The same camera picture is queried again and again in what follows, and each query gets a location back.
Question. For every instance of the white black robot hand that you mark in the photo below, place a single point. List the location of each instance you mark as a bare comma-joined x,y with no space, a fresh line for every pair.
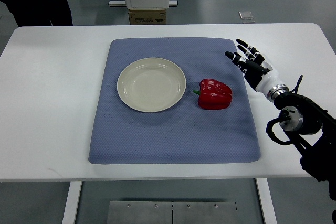
259,73

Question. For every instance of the red bell pepper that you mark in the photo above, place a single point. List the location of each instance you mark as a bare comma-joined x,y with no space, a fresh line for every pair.
213,95

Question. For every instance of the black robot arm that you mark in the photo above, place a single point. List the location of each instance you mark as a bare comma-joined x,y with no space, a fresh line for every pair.
307,126

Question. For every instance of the grey floor plate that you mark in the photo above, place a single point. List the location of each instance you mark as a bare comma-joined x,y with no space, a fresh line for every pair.
246,15

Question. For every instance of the cream round plate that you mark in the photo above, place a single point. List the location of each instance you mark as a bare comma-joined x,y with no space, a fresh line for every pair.
151,85

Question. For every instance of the metal plate under table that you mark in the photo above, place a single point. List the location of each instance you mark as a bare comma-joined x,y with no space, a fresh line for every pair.
172,212

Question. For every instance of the blue quilted mat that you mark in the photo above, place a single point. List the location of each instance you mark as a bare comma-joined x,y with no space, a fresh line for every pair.
185,133

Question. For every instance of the white right table leg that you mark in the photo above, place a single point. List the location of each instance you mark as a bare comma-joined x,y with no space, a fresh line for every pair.
265,200

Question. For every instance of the white table leg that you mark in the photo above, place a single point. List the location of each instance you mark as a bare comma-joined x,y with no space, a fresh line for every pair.
265,200
72,202

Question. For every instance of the cardboard box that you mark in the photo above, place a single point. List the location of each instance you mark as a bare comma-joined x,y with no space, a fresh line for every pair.
147,16

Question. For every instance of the white left table leg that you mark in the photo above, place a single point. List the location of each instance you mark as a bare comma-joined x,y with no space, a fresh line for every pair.
72,202

